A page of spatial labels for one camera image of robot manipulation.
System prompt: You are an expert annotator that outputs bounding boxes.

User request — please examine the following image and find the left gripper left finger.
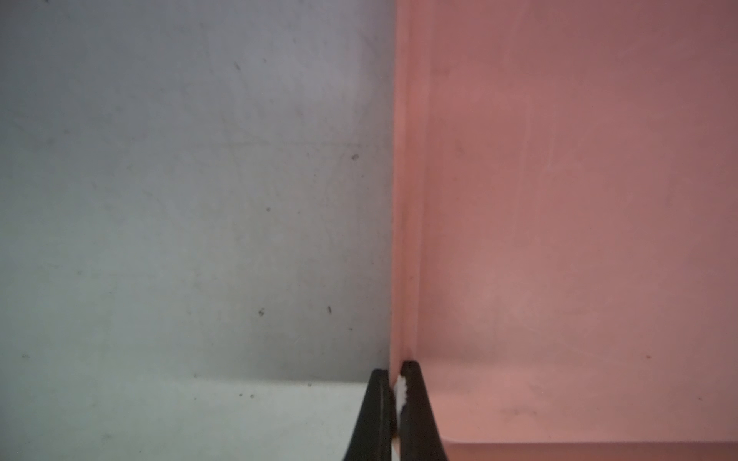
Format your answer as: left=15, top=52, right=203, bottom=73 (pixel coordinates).
left=343, top=369, right=397, bottom=461

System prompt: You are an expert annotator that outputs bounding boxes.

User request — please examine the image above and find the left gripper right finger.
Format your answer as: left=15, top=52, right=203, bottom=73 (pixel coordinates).
left=396, top=360, right=448, bottom=461

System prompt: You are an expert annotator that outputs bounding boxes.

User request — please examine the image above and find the pink plastic tray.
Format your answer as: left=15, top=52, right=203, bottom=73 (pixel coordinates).
left=390, top=1, right=737, bottom=460

